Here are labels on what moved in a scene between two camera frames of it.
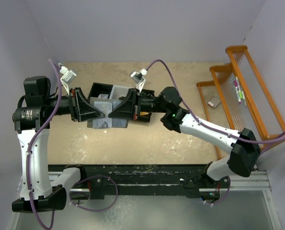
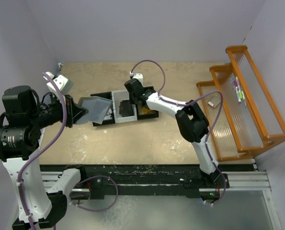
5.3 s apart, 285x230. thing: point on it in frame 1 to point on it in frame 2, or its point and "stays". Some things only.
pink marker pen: [236, 89] stays
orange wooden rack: [236, 97] stays
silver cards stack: [103, 96] to [108, 116]
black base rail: [99, 179] stays
